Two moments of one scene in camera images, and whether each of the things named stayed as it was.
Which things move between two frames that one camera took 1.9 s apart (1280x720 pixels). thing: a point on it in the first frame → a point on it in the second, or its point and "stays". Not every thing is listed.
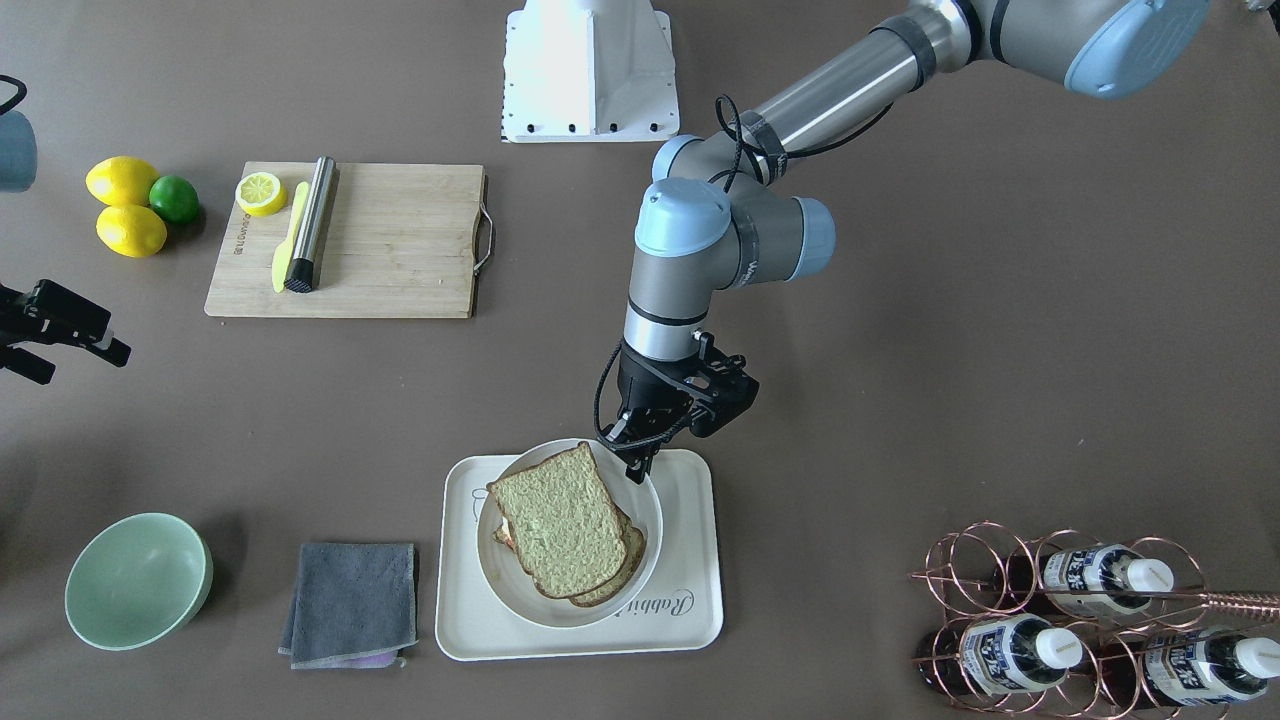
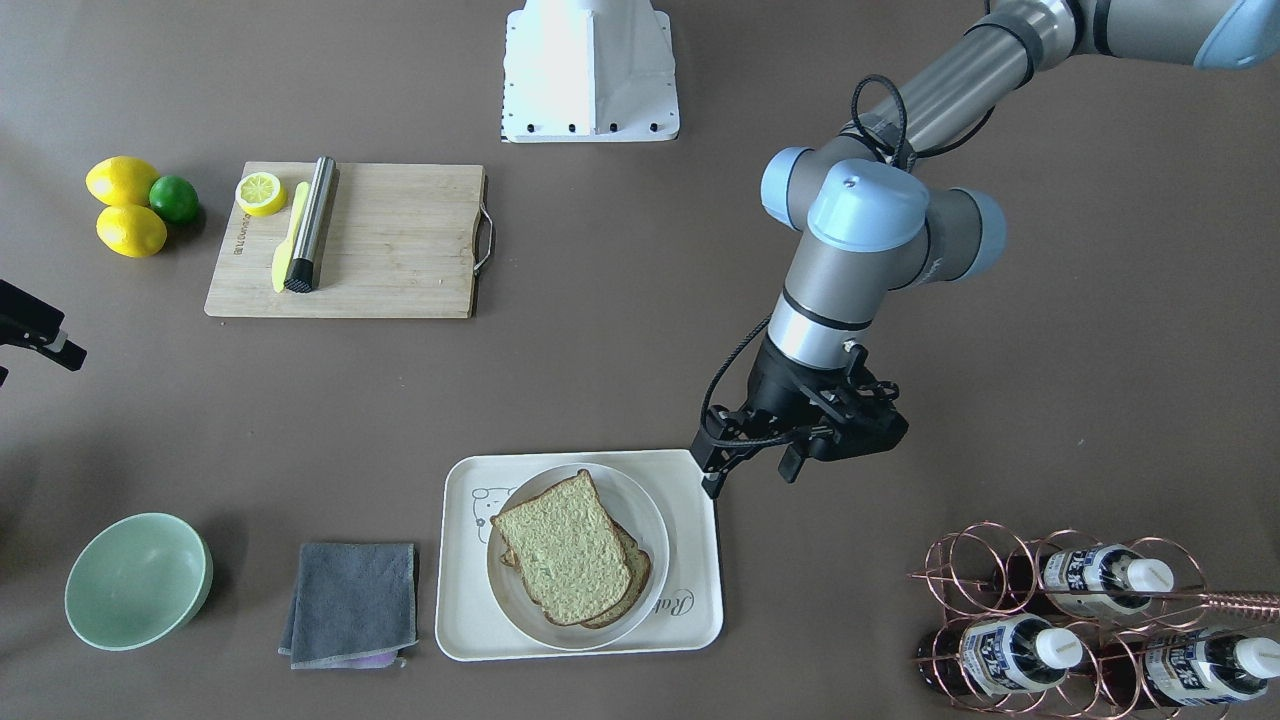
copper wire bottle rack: x=1068 y=626 stays
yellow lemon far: x=120 y=180 stays
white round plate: x=634 y=501 → x=636 y=513
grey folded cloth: x=355 y=603 stays
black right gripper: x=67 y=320 → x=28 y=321
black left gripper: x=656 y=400 → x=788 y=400
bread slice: x=563 y=523 stays
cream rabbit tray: x=685 y=608 stays
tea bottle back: x=1101 y=579 stays
